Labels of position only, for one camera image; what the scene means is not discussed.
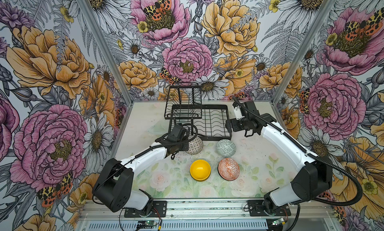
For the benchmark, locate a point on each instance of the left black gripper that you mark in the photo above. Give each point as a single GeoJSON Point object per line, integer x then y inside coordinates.
{"type": "Point", "coordinates": [185, 147]}

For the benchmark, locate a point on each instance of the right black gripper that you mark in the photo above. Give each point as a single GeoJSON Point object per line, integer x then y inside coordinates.
{"type": "Point", "coordinates": [235, 127]}

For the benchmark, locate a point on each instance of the brown dotted patterned bowl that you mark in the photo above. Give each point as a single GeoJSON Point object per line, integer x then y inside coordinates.
{"type": "Point", "coordinates": [195, 146]}

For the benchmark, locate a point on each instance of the green patterned bowl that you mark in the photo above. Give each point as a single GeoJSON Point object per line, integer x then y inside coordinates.
{"type": "Point", "coordinates": [226, 148]}

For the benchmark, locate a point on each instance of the yellow bowl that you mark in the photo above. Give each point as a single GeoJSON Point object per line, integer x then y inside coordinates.
{"type": "Point", "coordinates": [200, 170]}

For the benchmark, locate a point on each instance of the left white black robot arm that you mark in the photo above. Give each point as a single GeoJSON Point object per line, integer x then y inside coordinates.
{"type": "Point", "coordinates": [114, 186]}

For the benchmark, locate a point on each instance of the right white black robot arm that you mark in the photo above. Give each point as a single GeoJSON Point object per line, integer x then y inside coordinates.
{"type": "Point", "coordinates": [314, 174]}

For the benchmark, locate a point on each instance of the red orange patterned bowl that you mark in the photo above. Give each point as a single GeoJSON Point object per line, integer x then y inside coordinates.
{"type": "Point", "coordinates": [228, 169]}

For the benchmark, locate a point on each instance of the left green circuit board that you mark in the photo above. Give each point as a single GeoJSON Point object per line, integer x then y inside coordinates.
{"type": "Point", "coordinates": [147, 225]}

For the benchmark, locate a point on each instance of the green circuit board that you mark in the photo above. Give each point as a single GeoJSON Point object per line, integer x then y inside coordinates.
{"type": "Point", "coordinates": [277, 222]}
{"type": "Point", "coordinates": [147, 225]}

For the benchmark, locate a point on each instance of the right green circuit board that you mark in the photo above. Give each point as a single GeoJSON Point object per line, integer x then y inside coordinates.
{"type": "Point", "coordinates": [277, 222]}

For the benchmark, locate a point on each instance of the black wire dish rack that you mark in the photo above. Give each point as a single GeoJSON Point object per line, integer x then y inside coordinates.
{"type": "Point", "coordinates": [184, 104]}

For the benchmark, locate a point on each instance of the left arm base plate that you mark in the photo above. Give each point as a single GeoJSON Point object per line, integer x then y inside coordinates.
{"type": "Point", "coordinates": [154, 209]}

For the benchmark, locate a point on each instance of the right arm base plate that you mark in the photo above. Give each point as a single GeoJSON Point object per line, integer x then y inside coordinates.
{"type": "Point", "coordinates": [262, 208]}

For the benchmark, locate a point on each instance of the aluminium front rail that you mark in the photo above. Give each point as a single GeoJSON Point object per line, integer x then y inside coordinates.
{"type": "Point", "coordinates": [203, 209]}

